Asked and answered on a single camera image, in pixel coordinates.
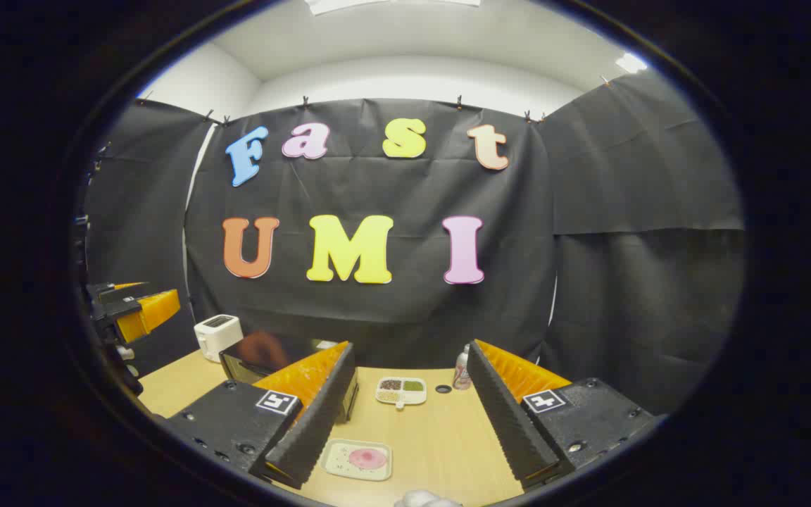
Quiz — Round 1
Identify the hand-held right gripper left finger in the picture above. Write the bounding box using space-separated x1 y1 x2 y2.
166 341 359 490

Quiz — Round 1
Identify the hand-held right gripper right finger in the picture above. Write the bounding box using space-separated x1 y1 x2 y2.
467 339 660 492

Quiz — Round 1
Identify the white square plate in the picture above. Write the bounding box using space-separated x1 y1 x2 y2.
319 439 394 482

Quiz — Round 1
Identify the pink round cake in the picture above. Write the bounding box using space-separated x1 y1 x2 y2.
348 448 388 470

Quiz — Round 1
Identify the black electric oven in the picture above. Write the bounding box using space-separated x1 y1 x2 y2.
219 331 360 423

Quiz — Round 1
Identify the white red spray can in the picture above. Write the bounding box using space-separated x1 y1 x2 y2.
453 344 472 391

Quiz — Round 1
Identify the white toaster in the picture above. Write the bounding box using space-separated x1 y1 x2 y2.
194 314 244 363

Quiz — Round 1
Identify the white divided bean tray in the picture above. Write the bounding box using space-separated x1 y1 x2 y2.
376 377 428 409

